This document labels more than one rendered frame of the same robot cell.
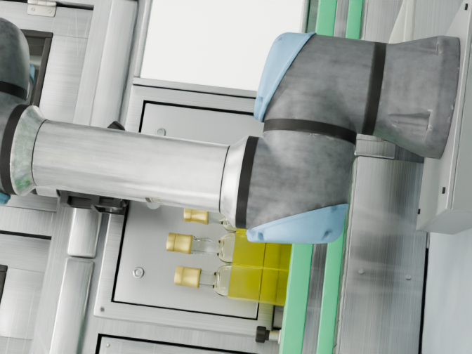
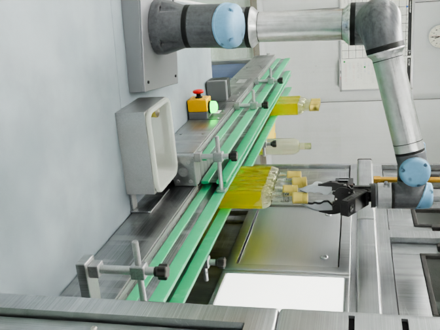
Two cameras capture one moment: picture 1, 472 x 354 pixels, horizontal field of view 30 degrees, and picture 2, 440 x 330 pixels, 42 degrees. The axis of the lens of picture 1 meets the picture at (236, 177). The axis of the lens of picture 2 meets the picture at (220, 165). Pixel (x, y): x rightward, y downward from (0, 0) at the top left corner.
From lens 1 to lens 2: 2.15 m
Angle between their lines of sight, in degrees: 86
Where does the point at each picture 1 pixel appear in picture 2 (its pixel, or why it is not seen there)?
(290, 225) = not seen: hidden behind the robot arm
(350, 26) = (178, 230)
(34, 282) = (394, 222)
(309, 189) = not seen: hidden behind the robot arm
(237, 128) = (268, 260)
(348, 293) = (210, 130)
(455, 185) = not seen: outside the picture
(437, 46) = (159, 10)
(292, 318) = (238, 131)
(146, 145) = (292, 12)
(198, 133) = (296, 257)
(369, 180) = (190, 148)
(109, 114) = (363, 264)
